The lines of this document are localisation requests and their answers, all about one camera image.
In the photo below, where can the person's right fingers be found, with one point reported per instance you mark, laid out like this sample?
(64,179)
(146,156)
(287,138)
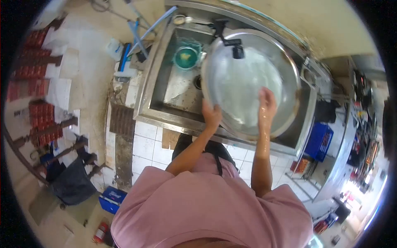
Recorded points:
(266,94)

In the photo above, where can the stainless steel sink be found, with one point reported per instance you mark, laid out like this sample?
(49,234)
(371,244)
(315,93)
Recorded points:
(173,90)

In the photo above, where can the person's legs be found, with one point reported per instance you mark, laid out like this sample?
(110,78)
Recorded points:
(186,145)

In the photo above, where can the large round steel basin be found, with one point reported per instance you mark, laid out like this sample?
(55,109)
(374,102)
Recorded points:
(242,77)

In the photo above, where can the black faucet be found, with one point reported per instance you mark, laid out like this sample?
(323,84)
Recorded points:
(228,37)

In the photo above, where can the dark cloth bag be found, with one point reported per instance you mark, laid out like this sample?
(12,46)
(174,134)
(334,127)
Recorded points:
(73,183)

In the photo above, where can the black bag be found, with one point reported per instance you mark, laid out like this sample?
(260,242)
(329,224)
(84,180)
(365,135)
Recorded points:
(325,111)

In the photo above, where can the full shelf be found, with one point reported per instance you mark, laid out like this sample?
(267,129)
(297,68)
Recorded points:
(366,124)

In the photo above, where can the blue plastic crate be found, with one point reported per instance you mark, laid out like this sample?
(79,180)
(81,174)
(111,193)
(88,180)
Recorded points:
(319,141)

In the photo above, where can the rusty floor drain grate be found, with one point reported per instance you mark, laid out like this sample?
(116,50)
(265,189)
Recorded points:
(122,121)

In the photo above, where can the brown cardboard piece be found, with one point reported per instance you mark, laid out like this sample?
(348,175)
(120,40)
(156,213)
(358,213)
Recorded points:
(170,139)

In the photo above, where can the small metal cup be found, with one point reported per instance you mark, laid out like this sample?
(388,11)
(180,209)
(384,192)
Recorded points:
(179,19)

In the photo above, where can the blue box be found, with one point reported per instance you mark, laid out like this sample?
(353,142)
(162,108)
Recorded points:
(112,198)

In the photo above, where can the white plastic jug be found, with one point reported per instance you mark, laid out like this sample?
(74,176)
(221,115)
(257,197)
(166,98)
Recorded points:
(113,49)

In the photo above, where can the blue pipes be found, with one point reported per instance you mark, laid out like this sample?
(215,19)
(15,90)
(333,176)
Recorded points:
(138,37)

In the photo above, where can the person's right hand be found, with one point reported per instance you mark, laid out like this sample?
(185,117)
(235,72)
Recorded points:
(266,104)

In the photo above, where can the red fire extinguisher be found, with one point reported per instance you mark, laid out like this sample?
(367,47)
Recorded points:
(100,232)

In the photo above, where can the red cushioned wooden furniture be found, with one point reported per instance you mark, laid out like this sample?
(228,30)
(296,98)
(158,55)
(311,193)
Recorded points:
(38,77)

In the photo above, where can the person's left fingers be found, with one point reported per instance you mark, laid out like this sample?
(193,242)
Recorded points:
(218,111)

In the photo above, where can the green bowl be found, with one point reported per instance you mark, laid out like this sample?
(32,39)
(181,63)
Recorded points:
(186,57)

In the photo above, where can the person's left hand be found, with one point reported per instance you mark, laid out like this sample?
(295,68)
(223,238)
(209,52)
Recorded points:
(211,116)

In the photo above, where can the person's body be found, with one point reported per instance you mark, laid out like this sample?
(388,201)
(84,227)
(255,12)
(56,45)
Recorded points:
(204,210)

